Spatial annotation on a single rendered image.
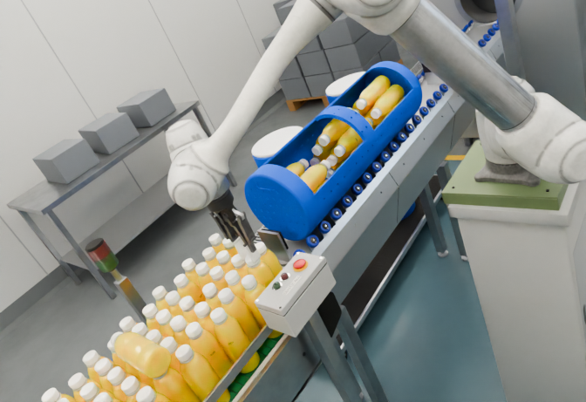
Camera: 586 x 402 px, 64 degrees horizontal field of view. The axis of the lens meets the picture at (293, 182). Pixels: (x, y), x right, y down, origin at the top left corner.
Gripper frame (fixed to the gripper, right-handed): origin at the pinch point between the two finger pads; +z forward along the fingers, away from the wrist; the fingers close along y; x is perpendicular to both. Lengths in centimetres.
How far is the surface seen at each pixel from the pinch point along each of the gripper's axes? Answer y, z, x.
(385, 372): 14, 115, -41
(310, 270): -20.1, 5.1, -1.9
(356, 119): 2, -4, -68
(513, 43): -22, 12, -165
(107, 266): 46, -3, 21
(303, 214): 0.1, 6.3, -24.8
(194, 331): -1.7, 4.5, 26.1
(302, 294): -21.0, 7.3, 4.3
